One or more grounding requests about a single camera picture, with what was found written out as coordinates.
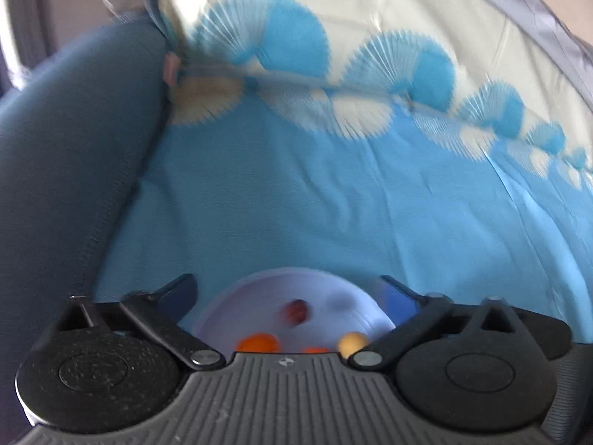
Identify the small orange kumquat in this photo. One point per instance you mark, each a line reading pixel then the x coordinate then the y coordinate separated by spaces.
pixel 258 343
pixel 316 349

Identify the blue fan-print cloth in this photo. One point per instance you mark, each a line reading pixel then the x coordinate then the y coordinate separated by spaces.
pixel 324 185

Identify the grey curtain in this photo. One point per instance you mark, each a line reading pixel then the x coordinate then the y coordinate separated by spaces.
pixel 23 18

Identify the light blue plate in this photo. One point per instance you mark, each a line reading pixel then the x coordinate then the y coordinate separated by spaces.
pixel 250 301

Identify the red date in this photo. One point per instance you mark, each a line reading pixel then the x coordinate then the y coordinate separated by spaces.
pixel 294 311

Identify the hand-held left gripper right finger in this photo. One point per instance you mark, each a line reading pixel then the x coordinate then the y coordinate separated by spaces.
pixel 396 301

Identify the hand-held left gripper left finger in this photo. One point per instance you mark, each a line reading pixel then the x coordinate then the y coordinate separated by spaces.
pixel 183 291

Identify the grey cover sheet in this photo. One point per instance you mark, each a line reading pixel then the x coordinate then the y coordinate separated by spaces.
pixel 523 14

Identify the beige longan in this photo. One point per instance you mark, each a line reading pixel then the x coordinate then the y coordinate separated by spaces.
pixel 352 344

